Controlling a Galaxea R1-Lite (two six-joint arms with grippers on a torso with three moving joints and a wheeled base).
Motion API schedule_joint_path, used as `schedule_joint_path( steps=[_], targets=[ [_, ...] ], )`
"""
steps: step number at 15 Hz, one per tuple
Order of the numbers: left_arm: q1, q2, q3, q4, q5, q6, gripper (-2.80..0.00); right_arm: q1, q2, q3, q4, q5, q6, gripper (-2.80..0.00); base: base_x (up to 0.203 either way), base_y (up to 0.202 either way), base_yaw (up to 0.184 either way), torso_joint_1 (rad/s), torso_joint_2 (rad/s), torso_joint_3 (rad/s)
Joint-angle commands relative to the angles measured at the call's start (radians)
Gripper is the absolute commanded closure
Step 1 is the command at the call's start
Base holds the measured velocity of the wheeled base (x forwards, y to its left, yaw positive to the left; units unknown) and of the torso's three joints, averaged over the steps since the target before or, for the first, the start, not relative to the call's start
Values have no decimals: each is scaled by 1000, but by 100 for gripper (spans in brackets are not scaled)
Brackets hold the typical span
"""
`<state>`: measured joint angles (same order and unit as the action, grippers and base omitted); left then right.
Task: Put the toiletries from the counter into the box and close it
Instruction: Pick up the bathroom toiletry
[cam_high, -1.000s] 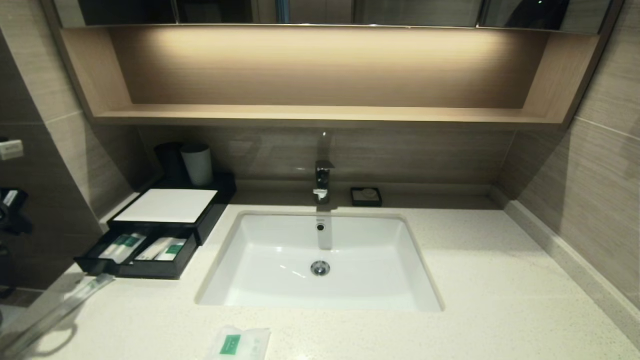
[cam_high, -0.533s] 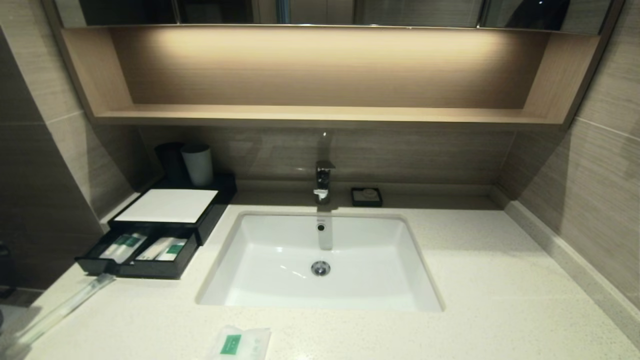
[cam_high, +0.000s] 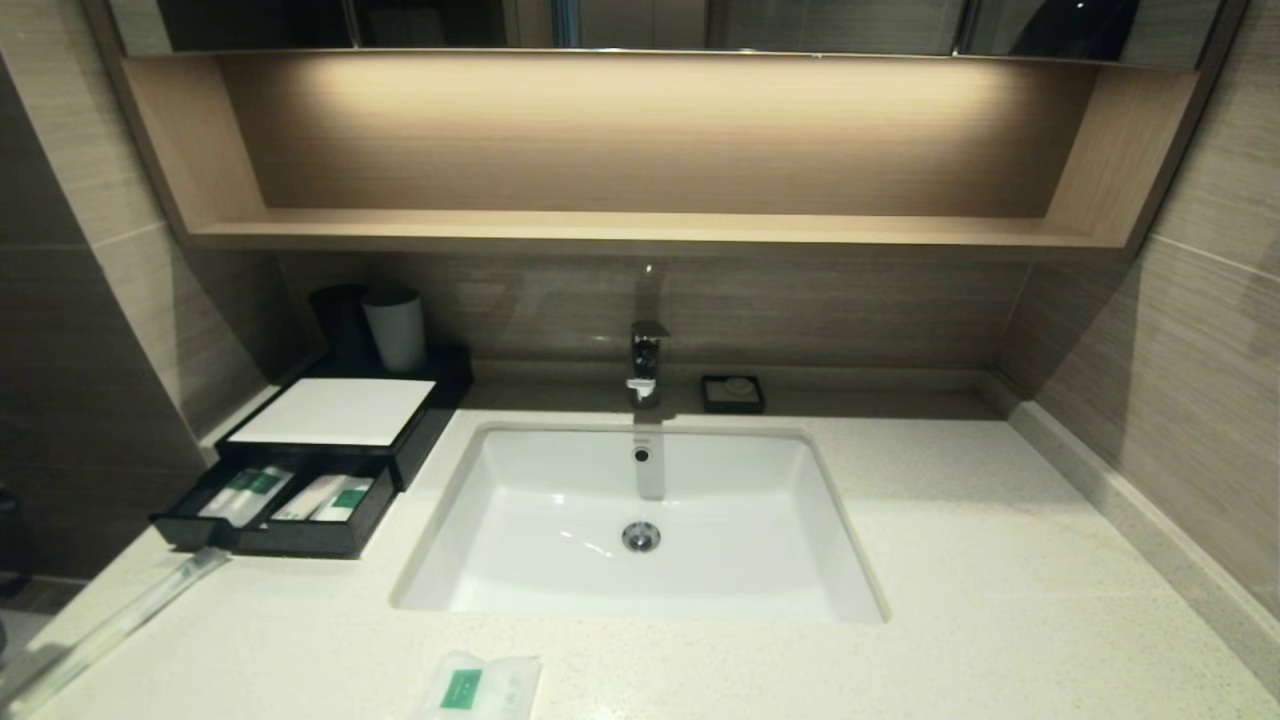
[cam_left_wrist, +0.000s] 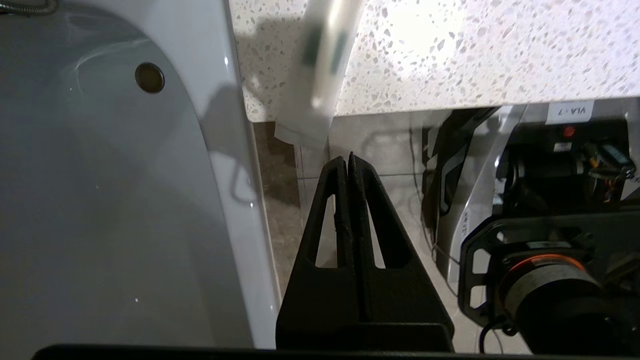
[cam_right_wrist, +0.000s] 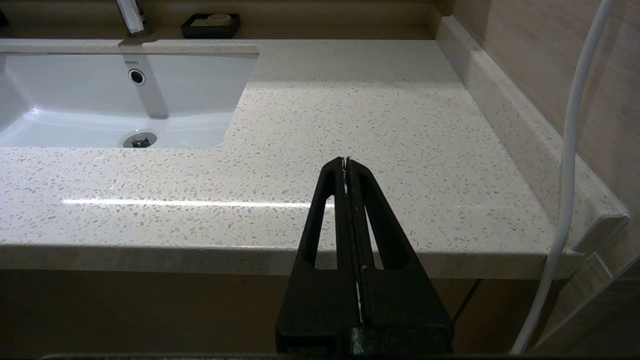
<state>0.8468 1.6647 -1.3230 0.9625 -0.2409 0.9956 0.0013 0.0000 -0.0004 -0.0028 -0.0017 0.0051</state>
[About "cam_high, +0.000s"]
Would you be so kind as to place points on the wooden wall shelf niche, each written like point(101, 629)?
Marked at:
point(640, 230)

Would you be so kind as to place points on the toothbrush plain packet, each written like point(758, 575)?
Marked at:
point(130, 617)

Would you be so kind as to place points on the black plastic cup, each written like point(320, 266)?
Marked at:
point(340, 320)

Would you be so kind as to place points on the white ceramic sink basin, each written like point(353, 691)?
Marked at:
point(540, 545)

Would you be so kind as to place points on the grey plastic cup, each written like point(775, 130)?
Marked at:
point(395, 332)

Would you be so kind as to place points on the black amenity tray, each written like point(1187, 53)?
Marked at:
point(320, 538)

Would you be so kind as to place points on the round beige soap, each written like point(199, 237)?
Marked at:
point(739, 386)

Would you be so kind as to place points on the plain white packet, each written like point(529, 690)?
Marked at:
point(305, 497)

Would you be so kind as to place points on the chrome faucet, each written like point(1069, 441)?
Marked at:
point(647, 360)

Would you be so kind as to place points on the black soap dish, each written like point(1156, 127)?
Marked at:
point(712, 399)

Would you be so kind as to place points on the small sachet green label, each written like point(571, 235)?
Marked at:
point(463, 687)

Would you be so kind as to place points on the mirror cabinet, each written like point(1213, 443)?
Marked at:
point(800, 23)

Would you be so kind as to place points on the flat packet green label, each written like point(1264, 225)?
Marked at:
point(348, 499)

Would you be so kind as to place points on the white rectangular board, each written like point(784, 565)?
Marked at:
point(335, 411)

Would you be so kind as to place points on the black amenity tray box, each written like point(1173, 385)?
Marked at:
point(430, 420)

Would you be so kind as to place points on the slim packet green label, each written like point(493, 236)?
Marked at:
point(225, 497)

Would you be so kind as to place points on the chrome sink drain stopper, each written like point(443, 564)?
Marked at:
point(641, 537)

